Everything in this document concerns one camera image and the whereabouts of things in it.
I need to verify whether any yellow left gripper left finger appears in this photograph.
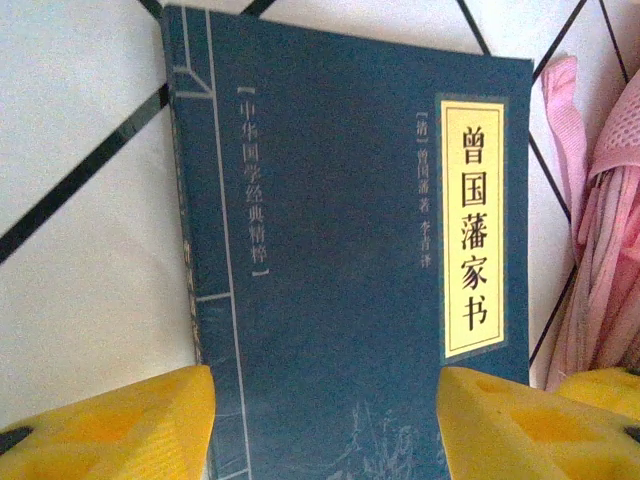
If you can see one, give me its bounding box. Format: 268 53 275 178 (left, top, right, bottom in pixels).
0 364 217 480

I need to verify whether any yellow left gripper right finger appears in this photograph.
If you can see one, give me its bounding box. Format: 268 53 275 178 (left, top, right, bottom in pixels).
435 365 640 480

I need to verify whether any blue Chinese paperback book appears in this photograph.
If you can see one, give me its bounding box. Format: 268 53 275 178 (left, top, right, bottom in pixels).
159 4 535 480

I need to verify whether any pink student backpack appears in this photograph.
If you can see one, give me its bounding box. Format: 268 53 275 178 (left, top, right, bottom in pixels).
537 54 640 394

